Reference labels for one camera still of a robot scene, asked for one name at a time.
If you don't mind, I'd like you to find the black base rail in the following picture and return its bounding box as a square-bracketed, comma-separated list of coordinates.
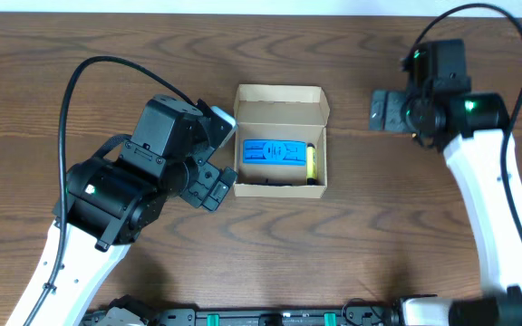
[80, 295, 402, 326]

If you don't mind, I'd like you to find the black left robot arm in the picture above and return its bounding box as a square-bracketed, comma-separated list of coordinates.
[7, 94, 237, 325]

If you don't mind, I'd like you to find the brown cardboard box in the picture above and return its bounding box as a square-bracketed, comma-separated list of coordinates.
[234, 84, 330, 199]

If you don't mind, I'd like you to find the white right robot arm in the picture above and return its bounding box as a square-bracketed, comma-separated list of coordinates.
[369, 39, 522, 325]

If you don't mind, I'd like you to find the yellow highlighter pen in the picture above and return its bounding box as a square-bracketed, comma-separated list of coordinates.
[306, 143, 317, 186]

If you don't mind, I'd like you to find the blue whiteboard eraser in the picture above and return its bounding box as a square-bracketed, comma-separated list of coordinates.
[242, 139, 306, 166]

